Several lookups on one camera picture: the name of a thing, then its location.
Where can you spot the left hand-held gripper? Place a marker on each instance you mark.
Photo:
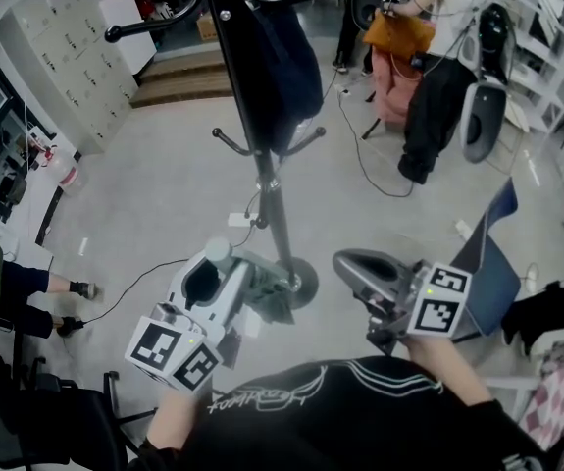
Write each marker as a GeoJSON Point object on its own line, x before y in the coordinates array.
{"type": "Point", "coordinates": [156, 346]}

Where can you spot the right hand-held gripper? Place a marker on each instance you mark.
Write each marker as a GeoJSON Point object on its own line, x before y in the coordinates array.
{"type": "Point", "coordinates": [433, 317]}

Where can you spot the black coat rack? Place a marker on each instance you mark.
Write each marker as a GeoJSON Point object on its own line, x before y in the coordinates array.
{"type": "Point", "coordinates": [274, 214]}

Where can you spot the person's right forearm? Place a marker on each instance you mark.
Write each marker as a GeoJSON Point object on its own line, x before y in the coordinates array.
{"type": "Point", "coordinates": [438, 366]}

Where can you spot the person's left forearm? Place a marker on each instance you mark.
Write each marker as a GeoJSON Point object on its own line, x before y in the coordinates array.
{"type": "Point", "coordinates": [173, 420]}

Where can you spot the white power strip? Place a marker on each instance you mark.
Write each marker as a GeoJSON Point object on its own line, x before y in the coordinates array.
{"type": "Point", "coordinates": [343, 92]}
{"type": "Point", "coordinates": [236, 220]}

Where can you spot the blue chair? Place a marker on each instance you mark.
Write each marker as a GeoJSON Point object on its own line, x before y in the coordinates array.
{"type": "Point", "coordinates": [492, 277]}

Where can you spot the person's black shirt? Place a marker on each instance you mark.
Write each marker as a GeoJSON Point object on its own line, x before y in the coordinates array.
{"type": "Point", "coordinates": [335, 434]}

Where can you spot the clear water jug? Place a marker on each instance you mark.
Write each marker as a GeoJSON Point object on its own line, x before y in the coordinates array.
{"type": "Point", "coordinates": [73, 174]}

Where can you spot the pink armchair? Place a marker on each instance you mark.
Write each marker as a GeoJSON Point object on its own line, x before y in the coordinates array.
{"type": "Point", "coordinates": [389, 96]}

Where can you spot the black office chair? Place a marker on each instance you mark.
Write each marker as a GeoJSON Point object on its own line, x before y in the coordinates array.
{"type": "Point", "coordinates": [66, 425]}

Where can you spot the white side table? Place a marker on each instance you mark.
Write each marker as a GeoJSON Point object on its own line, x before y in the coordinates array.
{"type": "Point", "coordinates": [26, 204]}

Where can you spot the wooden step platform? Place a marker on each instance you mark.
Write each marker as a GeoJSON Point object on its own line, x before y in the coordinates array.
{"type": "Point", "coordinates": [178, 86]}

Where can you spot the dark blue hanging bag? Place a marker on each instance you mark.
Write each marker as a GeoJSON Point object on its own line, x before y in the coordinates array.
{"type": "Point", "coordinates": [286, 76]}

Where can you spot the brown cardboard box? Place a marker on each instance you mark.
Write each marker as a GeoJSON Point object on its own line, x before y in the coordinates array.
{"type": "Point", "coordinates": [204, 27]}

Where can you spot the white locker cabinet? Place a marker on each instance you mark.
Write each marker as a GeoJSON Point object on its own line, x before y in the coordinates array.
{"type": "Point", "coordinates": [66, 67]}

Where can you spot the plain white cabinet box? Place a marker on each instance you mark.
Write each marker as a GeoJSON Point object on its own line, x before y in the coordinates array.
{"type": "Point", "coordinates": [124, 32]}

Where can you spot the white shelf unit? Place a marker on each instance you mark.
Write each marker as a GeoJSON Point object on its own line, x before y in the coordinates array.
{"type": "Point", "coordinates": [551, 52]}

